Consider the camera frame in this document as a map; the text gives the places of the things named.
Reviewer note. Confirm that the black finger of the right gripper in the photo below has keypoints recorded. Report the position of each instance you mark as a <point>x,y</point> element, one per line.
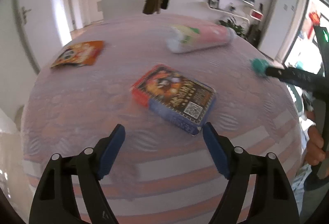
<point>300,78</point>

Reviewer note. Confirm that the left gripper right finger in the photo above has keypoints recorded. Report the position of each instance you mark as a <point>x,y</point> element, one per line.
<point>272,199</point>

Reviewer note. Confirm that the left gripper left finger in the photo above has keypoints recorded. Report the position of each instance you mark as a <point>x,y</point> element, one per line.
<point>54,200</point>

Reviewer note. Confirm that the teal tissue pack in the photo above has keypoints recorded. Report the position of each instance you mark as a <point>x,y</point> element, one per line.
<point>259,66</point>

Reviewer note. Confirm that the pink yogurt bottle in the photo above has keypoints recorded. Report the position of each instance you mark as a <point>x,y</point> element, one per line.
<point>185,39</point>

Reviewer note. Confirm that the red blue card box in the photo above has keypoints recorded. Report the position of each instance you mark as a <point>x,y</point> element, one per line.
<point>182,101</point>

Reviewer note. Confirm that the orange snack bag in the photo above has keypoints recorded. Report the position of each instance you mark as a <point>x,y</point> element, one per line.
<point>80,54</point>

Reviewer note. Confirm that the person's right hand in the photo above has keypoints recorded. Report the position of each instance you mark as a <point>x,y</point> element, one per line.
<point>314,151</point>

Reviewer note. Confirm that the red hanging knot ornament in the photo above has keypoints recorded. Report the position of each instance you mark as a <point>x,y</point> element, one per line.
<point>315,21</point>

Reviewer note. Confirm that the white tall cabinet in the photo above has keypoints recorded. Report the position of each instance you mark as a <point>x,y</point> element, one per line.
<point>277,27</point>

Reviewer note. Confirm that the black guitar case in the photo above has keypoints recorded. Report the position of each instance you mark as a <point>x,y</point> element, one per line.
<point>253,35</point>

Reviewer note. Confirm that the potted green plant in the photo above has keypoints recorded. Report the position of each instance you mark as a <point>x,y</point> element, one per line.
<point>231,23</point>

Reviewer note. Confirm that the black hanging bag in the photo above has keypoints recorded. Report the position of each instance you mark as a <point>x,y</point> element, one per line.
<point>164,4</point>

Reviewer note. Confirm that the red white wall cube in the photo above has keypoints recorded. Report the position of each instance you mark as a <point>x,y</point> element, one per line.
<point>256,15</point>

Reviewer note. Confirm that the black picture frame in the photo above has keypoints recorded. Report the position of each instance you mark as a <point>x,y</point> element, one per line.
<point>214,4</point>

